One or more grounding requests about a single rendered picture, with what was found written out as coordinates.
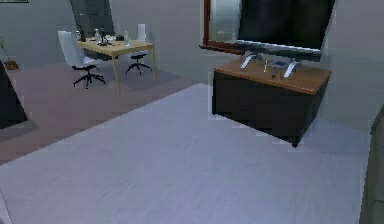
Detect black cabinet with wooden top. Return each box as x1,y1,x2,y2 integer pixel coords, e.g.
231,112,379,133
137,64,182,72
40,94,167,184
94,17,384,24
211,58,333,148

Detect white swivel chair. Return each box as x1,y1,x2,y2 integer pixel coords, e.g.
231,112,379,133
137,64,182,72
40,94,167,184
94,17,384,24
125,23,154,76
57,30,107,90

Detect brown framed window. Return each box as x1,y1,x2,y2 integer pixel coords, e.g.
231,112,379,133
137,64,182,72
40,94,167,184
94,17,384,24
199,0,248,56

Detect small grey dish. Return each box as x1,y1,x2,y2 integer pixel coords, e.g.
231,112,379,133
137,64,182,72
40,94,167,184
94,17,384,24
269,59,288,70

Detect light wooden table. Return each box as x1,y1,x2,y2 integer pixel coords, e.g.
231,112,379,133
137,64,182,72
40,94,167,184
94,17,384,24
76,35,158,93

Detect black television set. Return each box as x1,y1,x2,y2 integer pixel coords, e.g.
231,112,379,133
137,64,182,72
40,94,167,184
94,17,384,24
234,0,337,80

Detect black furniture piece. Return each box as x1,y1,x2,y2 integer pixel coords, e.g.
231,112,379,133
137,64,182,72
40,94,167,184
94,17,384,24
0,59,29,130

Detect potted house plant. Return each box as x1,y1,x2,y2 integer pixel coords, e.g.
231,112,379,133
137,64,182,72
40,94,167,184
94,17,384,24
0,35,20,72

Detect grey furniture edge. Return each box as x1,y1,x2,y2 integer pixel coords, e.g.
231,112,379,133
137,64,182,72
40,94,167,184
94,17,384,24
358,103,384,224

